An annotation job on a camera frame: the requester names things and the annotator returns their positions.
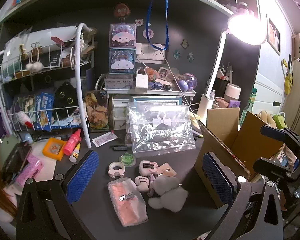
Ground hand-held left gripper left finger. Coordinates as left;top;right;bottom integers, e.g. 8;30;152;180
15;149;100;240

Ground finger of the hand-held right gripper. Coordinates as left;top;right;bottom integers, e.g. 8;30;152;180
260;124;287;142
252;156;294;182

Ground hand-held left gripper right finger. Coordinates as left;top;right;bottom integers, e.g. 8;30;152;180
202;152;285;240

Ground brown cardboard box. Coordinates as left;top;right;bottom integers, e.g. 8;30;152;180
194;107;286;208

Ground pink fluffy hair tie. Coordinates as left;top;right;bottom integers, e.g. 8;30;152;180
138;160;158;177

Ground green plush toy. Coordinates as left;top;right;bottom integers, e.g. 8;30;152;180
272;113;287;131

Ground white yellow glue bottle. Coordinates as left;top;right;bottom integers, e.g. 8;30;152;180
69;142;82;163

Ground pink squeeze bottle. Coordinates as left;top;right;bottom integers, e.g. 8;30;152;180
63;129;83;156

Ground green bottle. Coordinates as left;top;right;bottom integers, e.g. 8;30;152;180
244;87;258;121

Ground orange square box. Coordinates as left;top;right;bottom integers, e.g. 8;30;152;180
42;138;67;161

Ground white pink sachet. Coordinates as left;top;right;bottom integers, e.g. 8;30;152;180
92;131;118;148

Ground black pens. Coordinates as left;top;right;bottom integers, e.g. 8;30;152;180
110;143;131;152

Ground green glass frog dish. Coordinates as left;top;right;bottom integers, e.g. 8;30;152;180
119;152;137;167

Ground brown hair accessory card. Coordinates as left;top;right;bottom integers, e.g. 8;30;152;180
156;163;177;180

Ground pink packet in plastic bag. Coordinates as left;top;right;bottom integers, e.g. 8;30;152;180
107;177;149;227

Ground pink tissue box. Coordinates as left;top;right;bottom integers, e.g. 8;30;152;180
15;153;44;187

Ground grey plush pompom toy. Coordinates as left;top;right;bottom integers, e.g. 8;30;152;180
147;174;189;213

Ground beige thermos cup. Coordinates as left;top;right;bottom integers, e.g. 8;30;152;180
225;83;241;103

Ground yellow hanging plush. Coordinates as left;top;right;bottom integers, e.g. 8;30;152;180
282;54;293;96

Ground pink fish hair clip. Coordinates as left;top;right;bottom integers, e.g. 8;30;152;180
135;176;150;192

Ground dark wallet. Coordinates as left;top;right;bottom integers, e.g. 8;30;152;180
1;143;32;181

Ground white mini drawer cabinet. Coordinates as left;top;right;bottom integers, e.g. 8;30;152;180
112;97;133;131

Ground clear zip bag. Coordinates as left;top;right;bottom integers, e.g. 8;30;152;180
127;104;197;158

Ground blue snack packets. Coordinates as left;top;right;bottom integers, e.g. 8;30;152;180
12;92;56;131

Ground black cat plush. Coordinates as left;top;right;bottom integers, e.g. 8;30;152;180
53;81;82;121

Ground red white small plush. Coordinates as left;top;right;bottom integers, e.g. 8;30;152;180
17;111;33;128

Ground purple capsule ball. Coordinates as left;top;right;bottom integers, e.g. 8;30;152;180
182;73;198;91

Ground white printed flat box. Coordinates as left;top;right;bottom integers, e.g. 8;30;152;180
104;73;136;90

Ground white desk lamp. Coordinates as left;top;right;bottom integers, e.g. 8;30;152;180
197;13;267;121

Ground white shelf riser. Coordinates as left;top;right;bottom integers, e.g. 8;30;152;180
106;88;197;110

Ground white charger adapter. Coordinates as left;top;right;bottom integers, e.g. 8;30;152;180
135;74;148;89

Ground blue character display box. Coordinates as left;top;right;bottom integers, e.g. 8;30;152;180
108;49;137;74

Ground pink character display box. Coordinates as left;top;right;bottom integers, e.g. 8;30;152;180
110;23;137;49

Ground brown bobble head figure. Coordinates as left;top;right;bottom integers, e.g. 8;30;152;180
114;3;131;18

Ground pressed flower acrylic frame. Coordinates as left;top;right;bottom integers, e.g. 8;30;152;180
85;90;111;132

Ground white wire rack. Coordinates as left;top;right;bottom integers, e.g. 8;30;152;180
0;22;96;148

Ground framed wall picture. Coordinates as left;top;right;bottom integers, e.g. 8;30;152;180
266;13;281;56

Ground blue picture frame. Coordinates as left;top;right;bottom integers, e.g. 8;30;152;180
131;95;183;108

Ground white cable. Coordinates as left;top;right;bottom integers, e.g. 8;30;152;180
164;57;198;113

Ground white pompom hair tie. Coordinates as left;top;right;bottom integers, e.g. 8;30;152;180
25;61;44;75

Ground white wall socket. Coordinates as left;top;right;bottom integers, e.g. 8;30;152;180
136;42;166;61

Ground blue lanyard ribbon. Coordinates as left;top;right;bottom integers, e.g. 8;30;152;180
146;0;170;51

